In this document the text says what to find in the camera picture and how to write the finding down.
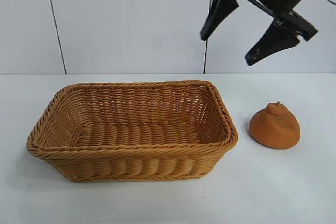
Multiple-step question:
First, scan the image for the orange fruit with knob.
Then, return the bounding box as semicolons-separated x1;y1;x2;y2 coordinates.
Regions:
248;101;301;149

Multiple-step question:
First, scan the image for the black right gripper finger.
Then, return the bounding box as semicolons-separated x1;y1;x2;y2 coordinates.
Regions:
200;0;240;41
245;18;300;67

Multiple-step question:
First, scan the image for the woven wicker basket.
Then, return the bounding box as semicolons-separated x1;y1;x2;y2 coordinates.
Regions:
26;80;239;183

